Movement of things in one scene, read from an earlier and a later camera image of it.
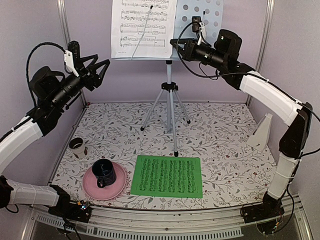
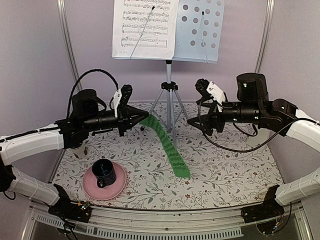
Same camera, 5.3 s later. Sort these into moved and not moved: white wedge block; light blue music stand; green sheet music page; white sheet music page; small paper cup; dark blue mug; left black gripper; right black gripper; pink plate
Moved: green sheet music page; left black gripper; right black gripper
Not moved: white sheet music page; dark blue mug; pink plate; small paper cup; light blue music stand; white wedge block
